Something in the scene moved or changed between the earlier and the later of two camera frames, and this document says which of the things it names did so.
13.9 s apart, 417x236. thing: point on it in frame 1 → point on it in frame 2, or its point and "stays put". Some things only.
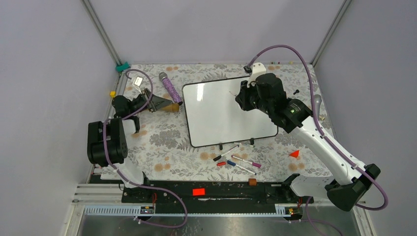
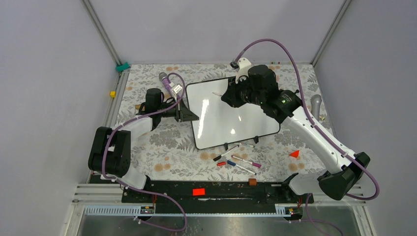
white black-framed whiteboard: x=212 y=115 stays put
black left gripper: x=156 y=102 → x=182 y=113
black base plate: x=213 y=193 stays put
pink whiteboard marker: x=254 y=164 stays put
